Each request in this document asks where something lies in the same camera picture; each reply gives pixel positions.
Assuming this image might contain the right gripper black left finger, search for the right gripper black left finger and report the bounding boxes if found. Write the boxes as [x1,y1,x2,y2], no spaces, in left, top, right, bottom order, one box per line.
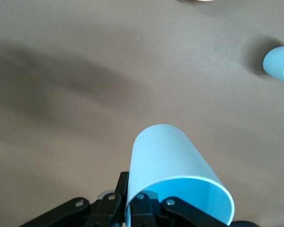
[18,172,130,227]

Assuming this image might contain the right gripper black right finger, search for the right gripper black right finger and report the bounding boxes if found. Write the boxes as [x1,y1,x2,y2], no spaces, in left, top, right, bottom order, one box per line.
[129,192,258,227]

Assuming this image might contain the blue paper cup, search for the blue paper cup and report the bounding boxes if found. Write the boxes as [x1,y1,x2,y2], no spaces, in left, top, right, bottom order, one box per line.
[124,123,235,227]
[262,44,284,88]

